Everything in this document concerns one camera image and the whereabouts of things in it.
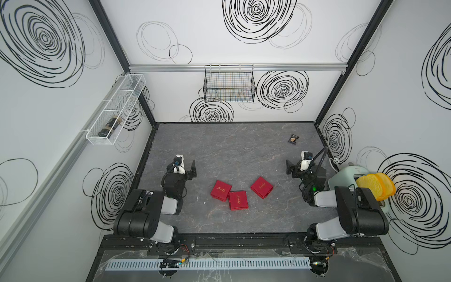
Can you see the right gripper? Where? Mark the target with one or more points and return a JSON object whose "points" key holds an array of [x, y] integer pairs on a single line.
{"points": [[296, 170]]}

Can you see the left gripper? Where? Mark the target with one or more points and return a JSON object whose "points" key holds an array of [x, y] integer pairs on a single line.
{"points": [[189, 174]]}

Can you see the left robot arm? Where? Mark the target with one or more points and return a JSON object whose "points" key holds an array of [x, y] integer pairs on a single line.
{"points": [[140, 215]]}

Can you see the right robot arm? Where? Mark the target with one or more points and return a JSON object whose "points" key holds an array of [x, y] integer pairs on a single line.
{"points": [[316, 192]]}

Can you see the left red jewelry box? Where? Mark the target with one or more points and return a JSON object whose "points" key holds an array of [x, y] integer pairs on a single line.
{"points": [[221, 191]]}

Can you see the red jewelry box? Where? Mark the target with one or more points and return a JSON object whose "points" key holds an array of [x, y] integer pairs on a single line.
{"points": [[238, 200], [221, 191]]}

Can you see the middle red jewelry box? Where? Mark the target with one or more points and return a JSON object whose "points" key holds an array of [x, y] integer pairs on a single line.
{"points": [[238, 200]]}

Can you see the small dark snack wrapper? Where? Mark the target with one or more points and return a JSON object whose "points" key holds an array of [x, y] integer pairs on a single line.
{"points": [[293, 139]]}

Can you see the mint green toaster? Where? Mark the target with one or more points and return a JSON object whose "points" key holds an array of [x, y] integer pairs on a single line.
{"points": [[354, 205]]}

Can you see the front yellow toast slice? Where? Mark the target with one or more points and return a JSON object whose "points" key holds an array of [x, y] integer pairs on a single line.
{"points": [[373, 183]]}

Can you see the yellow toast slice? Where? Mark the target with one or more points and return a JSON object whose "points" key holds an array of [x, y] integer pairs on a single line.
{"points": [[373, 183], [388, 188]]}

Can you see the dark bottle in shelf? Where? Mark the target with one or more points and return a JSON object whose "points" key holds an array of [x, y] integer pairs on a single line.
{"points": [[110, 127]]}

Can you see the back yellow toast slice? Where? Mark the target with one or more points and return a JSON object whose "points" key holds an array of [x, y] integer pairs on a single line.
{"points": [[388, 188]]}

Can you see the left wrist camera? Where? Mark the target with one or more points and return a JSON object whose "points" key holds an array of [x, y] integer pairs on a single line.
{"points": [[179, 160]]}

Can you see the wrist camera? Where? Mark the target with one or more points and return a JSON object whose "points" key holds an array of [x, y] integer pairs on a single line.
{"points": [[306, 157], [179, 160]]}

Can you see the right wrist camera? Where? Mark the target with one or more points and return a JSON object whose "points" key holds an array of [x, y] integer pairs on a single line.
{"points": [[306, 157]]}

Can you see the black wire wall basket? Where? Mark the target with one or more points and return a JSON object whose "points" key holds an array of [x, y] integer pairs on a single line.
{"points": [[229, 83]]}

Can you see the white slotted cable duct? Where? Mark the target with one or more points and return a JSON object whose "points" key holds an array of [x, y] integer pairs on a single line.
{"points": [[255, 263]]}

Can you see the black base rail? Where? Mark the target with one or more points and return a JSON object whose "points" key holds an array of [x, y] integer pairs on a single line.
{"points": [[195, 243]]}

